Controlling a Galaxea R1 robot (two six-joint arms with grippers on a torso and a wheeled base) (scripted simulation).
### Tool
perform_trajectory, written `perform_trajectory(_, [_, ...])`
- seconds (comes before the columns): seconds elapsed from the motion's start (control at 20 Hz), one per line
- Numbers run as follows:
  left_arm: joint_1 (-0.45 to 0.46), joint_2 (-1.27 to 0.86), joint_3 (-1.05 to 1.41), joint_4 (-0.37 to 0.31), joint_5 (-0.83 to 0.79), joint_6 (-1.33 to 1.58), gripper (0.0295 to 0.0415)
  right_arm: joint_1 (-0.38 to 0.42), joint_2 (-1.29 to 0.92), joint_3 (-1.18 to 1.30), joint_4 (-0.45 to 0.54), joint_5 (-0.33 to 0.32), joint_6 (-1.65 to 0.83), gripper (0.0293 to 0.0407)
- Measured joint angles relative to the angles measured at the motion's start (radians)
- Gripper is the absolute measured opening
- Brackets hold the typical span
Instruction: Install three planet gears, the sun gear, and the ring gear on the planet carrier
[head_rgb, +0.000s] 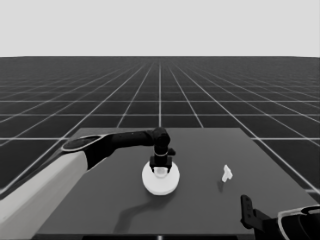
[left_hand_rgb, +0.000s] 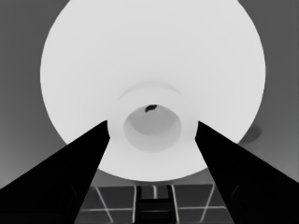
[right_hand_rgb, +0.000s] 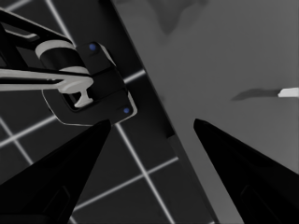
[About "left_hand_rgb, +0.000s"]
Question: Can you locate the large thick white disc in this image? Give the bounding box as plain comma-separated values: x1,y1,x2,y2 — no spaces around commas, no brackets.
39,0,267,183

